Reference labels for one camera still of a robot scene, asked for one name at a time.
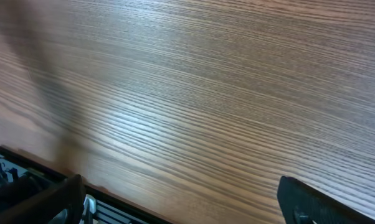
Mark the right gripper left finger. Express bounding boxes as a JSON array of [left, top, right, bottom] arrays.
[[0, 175, 86, 224]]

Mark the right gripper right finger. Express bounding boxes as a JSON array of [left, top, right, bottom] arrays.
[[277, 176, 375, 224]]

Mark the right white rail clip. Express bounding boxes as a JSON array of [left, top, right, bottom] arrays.
[[79, 195, 98, 224]]

